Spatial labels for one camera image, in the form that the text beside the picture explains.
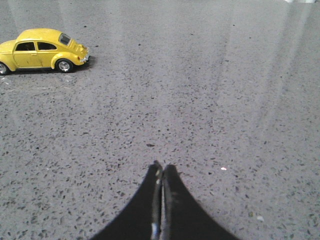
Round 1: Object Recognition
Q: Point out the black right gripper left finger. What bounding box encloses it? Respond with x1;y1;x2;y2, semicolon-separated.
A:
92;161;163;240

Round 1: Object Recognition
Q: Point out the yellow toy beetle car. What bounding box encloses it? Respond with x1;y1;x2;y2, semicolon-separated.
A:
0;28;90;76

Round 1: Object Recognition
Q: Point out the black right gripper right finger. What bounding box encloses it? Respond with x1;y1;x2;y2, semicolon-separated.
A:
163;165;237;240

